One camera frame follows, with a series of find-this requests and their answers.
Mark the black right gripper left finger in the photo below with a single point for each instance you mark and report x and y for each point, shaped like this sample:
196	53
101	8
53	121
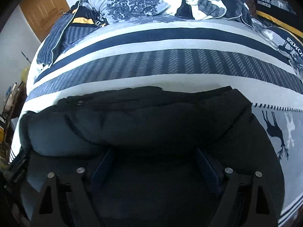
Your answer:
65	190

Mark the blue tree-print duvet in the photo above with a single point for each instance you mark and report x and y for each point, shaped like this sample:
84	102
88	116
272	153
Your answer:
86	16

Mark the blue striped bed blanket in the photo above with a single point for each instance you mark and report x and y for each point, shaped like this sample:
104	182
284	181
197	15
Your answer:
186	56

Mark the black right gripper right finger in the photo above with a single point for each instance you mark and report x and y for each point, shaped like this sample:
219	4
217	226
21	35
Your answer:
238	200

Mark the navy HOMES pillow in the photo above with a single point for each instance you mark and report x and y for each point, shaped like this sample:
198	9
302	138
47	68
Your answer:
287	44

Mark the large black garment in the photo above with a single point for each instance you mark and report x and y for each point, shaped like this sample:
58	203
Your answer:
152	174

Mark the wooden door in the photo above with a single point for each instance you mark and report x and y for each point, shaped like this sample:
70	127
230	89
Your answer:
42	14

